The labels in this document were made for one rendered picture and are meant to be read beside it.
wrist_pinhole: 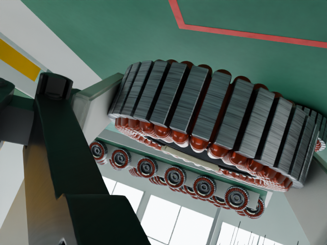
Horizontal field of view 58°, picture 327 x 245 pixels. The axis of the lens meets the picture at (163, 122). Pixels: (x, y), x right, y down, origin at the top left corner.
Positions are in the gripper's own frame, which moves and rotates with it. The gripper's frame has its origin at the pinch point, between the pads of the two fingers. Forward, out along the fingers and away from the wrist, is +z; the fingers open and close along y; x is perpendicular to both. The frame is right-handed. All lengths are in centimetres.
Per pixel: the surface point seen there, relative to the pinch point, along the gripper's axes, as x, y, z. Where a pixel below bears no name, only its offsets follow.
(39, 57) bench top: -8.5, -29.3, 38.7
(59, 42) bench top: -2.8, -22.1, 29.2
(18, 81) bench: -28, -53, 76
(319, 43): 8.0, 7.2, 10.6
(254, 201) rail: -54, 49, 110
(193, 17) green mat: 6.6, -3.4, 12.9
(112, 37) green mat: 1.5, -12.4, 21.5
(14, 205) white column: -245, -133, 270
